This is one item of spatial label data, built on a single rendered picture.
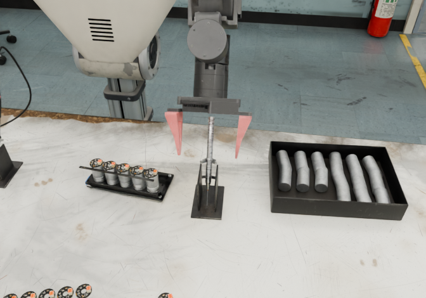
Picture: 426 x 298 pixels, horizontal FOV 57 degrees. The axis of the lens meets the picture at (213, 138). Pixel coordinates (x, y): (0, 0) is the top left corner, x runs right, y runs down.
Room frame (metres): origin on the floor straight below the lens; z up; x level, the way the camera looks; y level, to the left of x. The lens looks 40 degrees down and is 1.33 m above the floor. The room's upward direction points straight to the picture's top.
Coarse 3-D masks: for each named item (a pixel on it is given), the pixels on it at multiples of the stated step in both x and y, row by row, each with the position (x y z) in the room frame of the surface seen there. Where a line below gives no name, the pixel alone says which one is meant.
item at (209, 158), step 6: (210, 126) 0.56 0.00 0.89; (210, 132) 0.55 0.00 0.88; (210, 138) 0.55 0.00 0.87; (210, 144) 0.54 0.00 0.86; (210, 150) 0.54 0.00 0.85; (210, 156) 0.53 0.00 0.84; (210, 162) 0.52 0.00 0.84; (210, 168) 0.52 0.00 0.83; (210, 174) 0.51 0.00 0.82; (210, 180) 0.51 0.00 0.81
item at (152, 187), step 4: (152, 172) 0.52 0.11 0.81; (156, 176) 0.51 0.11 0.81; (156, 180) 0.51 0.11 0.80; (148, 184) 0.51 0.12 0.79; (152, 184) 0.51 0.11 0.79; (156, 184) 0.51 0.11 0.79; (148, 188) 0.51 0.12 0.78; (152, 188) 0.51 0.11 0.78; (156, 188) 0.51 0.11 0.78; (152, 192) 0.51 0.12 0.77
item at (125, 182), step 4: (124, 168) 0.53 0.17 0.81; (124, 172) 0.52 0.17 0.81; (128, 172) 0.53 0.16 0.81; (120, 176) 0.52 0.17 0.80; (124, 176) 0.52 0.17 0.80; (120, 180) 0.52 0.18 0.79; (124, 180) 0.52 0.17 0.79; (128, 180) 0.52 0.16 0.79; (120, 184) 0.53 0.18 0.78; (124, 184) 0.52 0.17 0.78; (128, 184) 0.52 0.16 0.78
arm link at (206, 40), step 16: (240, 0) 0.62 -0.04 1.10; (208, 16) 0.54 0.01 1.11; (224, 16) 0.58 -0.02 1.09; (240, 16) 0.62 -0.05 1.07; (192, 32) 0.52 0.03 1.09; (208, 32) 0.52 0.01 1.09; (224, 32) 0.52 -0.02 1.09; (192, 48) 0.51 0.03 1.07; (208, 48) 0.51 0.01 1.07; (224, 48) 0.51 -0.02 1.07
